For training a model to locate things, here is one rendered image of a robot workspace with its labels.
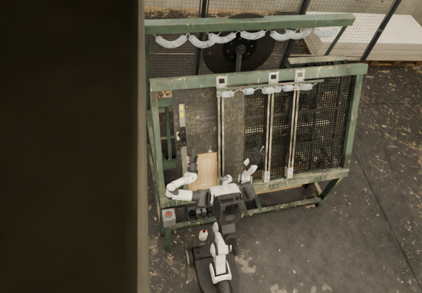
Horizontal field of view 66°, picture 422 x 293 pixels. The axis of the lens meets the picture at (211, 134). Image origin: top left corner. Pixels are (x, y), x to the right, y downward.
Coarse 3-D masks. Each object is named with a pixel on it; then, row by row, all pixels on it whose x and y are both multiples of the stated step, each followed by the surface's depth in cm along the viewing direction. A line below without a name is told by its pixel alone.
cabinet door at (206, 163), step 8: (208, 152) 330; (216, 152) 331; (200, 160) 329; (208, 160) 332; (216, 160) 334; (200, 168) 332; (208, 168) 335; (216, 168) 337; (200, 176) 336; (208, 176) 338; (216, 176) 340; (192, 184) 336; (200, 184) 339; (208, 184) 342; (216, 184) 344
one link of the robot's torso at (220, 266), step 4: (212, 244) 330; (212, 248) 328; (212, 252) 329; (212, 256) 338; (216, 256) 338; (220, 256) 340; (224, 256) 341; (216, 260) 341; (220, 260) 342; (224, 260) 344; (212, 264) 350; (216, 264) 343; (220, 264) 345; (224, 264) 346; (216, 268) 345; (220, 268) 346; (224, 268) 348; (216, 272) 346; (220, 272) 348; (224, 272) 350
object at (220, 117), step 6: (216, 78) 294; (222, 84) 297; (222, 90) 299; (228, 90) 287; (216, 96) 308; (222, 96) 295; (216, 102) 311; (222, 102) 307; (216, 108) 313; (222, 108) 309; (216, 114) 316; (222, 114) 312; (216, 120) 319; (222, 120) 314; (216, 126) 321; (222, 126) 316; (216, 132) 324; (222, 132) 318; (216, 138) 326; (222, 138) 321; (222, 144) 323; (222, 150) 325; (222, 156) 328; (222, 162) 330; (222, 168) 333; (222, 174) 335
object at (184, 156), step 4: (180, 104) 300; (184, 108) 303; (184, 112) 304; (184, 116) 306; (180, 120) 306; (184, 120) 307; (180, 124) 307; (184, 124) 308; (180, 140) 315; (180, 144) 319; (184, 148) 317; (184, 152) 319; (184, 156) 320; (184, 160) 322; (184, 164) 323; (184, 168) 325; (184, 172) 326; (184, 176) 328; (184, 184) 331; (184, 188) 333
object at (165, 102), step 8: (312, 88) 340; (256, 96) 326; (160, 104) 303; (168, 104) 305; (168, 112) 310; (168, 120) 313; (168, 128) 315; (168, 136) 318; (168, 144) 321; (336, 144) 373; (168, 152) 325; (248, 152) 347; (168, 160) 330; (168, 168) 329
